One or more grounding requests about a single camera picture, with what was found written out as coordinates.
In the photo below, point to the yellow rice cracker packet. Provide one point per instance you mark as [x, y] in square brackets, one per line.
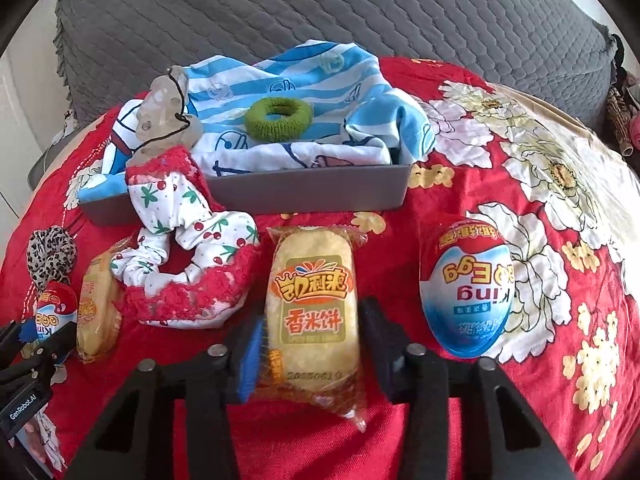
[97, 305]
[310, 310]

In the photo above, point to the small blue red toy egg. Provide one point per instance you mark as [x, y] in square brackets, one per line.
[54, 310]

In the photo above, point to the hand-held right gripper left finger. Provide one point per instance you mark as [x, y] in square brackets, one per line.
[248, 360]

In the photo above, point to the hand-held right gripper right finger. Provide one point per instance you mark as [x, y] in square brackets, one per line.
[381, 355]

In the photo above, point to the white cherry print scrunchie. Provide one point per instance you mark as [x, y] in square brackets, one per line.
[200, 240]

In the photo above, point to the brown patterned cloth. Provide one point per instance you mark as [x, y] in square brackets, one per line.
[619, 115]

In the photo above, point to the large blue red toy egg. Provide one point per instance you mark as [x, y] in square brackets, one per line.
[467, 290]

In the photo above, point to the grey round object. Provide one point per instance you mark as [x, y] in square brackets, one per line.
[47, 165]

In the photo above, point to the clear hair claw clip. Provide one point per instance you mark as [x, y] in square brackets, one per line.
[160, 110]

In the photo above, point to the grey storage box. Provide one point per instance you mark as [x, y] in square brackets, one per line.
[310, 192]

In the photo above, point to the leopard print scrunchie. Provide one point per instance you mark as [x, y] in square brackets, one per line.
[50, 255]

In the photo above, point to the blue striped cartoon cloth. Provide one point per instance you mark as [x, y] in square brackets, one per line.
[310, 75]

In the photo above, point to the green knitted scrunchie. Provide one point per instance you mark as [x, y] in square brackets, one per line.
[260, 127]

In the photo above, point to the grey quilted cover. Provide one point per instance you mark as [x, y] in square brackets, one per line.
[300, 5]

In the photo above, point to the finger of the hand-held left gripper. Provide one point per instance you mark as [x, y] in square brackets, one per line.
[10, 337]
[47, 350]

